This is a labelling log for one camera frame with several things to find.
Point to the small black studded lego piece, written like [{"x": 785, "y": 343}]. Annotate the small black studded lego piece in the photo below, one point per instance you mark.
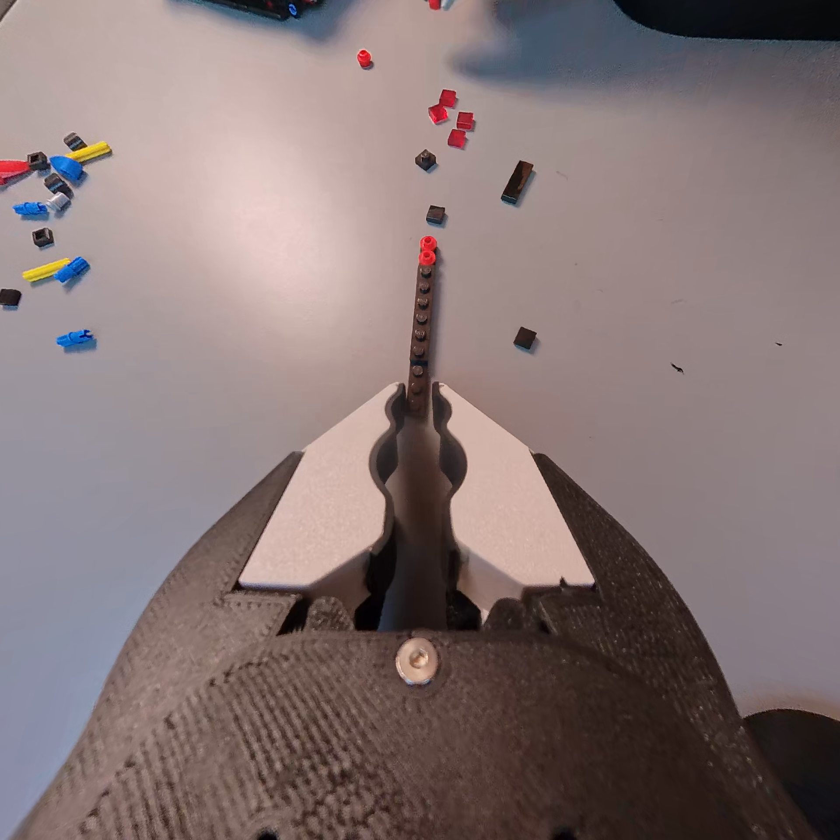
[
  {"x": 426, "y": 159},
  {"x": 435, "y": 214}
]

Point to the black chair armrest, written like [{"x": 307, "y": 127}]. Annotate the black chair armrest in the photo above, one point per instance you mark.
[{"x": 722, "y": 16}]

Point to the long black lego plate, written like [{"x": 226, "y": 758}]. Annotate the long black lego plate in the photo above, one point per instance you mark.
[{"x": 421, "y": 315}]

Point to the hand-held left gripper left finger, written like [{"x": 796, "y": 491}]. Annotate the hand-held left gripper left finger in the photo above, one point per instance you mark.
[{"x": 315, "y": 525}]

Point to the grey lego connector piece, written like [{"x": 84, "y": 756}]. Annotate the grey lego connector piece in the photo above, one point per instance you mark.
[{"x": 59, "y": 201}]

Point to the small black square lego tile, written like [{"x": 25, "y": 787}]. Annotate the small black square lego tile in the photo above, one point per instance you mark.
[
  {"x": 10, "y": 297},
  {"x": 525, "y": 338}
]

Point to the red black lego car model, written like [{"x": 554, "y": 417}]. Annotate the red black lego car model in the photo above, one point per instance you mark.
[{"x": 262, "y": 6}]

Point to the black hollow square lego piece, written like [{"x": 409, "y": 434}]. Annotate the black hollow square lego piece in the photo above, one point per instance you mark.
[
  {"x": 38, "y": 161},
  {"x": 43, "y": 237}
]

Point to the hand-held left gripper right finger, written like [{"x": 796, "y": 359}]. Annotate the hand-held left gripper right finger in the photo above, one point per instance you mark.
[{"x": 522, "y": 525}]

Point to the black lego connector piece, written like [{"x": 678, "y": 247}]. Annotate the black lego connector piece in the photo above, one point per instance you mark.
[
  {"x": 58, "y": 185},
  {"x": 74, "y": 140}
]

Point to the blue lego pin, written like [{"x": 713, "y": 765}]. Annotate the blue lego pin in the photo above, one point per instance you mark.
[
  {"x": 75, "y": 339},
  {"x": 72, "y": 269},
  {"x": 29, "y": 209}
]

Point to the blue curved lego slope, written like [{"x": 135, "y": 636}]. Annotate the blue curved lego slope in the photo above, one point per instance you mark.
[{"x": 67, "y": 167}]

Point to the black chair seat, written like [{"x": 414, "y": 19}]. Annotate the black chair seat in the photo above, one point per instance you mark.
[{"x": 804, "y": 774}]

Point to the black rectangular lego tile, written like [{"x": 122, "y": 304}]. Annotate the black rectangular lego tile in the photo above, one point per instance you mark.
[{"x": 518, "y": 180}]

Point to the red lego wedge piece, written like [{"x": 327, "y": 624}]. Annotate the red lego wedge piece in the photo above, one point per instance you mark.
[{"x": 13, "y": 172}]

